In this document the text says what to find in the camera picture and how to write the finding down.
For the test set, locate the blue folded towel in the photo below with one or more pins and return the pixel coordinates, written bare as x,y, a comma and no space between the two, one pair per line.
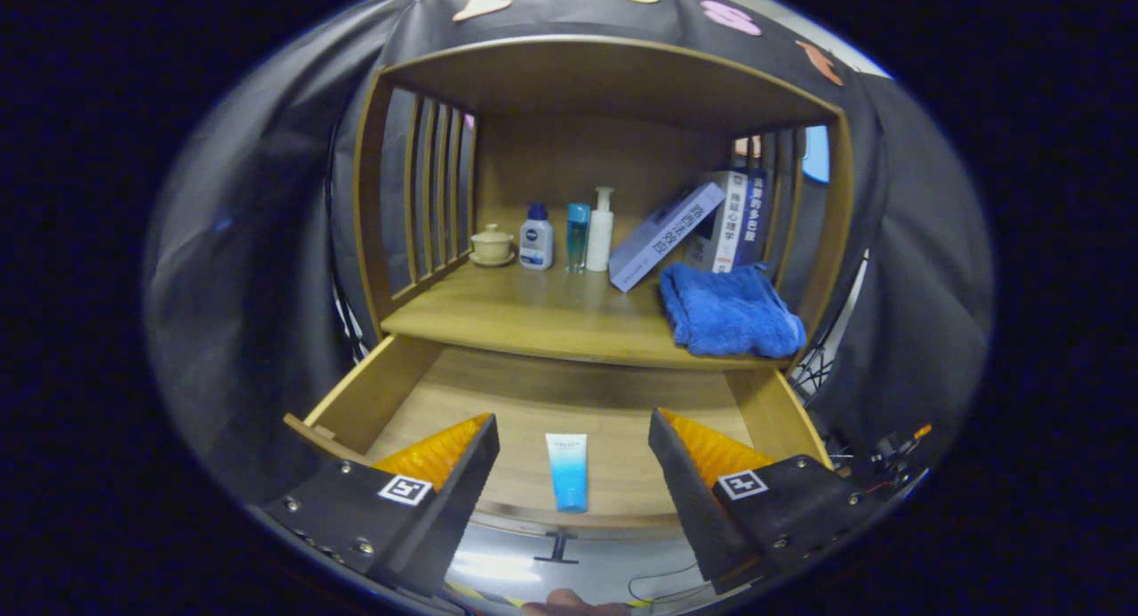
729,314

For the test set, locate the blue cosmetic tube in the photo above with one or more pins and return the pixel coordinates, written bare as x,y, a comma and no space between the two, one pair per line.
567,474

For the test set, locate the lavender leaning book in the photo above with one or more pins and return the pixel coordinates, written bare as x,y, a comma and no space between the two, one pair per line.
662,238

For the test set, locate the white bottle with blue cap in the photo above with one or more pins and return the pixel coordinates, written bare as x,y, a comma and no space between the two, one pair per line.
536,243

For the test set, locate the beige lidded teacup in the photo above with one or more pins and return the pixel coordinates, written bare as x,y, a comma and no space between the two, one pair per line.
492,245

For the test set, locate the black backdrop cloth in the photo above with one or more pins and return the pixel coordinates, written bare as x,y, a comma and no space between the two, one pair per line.
249,287

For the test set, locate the teal clear bottle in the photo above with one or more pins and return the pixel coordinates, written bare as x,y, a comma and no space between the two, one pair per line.
578,238

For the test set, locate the white book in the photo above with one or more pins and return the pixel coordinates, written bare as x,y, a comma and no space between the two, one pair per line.
725,229

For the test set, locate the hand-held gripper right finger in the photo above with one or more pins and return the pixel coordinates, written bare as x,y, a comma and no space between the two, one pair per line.
685,500

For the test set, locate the dark blue book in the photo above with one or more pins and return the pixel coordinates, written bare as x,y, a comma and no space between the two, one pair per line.
754,216

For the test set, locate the wooden countertop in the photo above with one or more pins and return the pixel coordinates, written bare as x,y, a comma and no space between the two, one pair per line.
533,314

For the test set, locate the white pump bottle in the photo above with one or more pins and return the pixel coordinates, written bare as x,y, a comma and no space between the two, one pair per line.
600,238

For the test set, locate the black equipment with orange tip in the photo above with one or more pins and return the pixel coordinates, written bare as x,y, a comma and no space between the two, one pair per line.
889,460

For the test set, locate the black tripod stand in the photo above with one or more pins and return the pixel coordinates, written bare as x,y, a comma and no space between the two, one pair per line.
347,323
831,349

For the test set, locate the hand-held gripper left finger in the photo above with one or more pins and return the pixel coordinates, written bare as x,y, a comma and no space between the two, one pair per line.
458,500

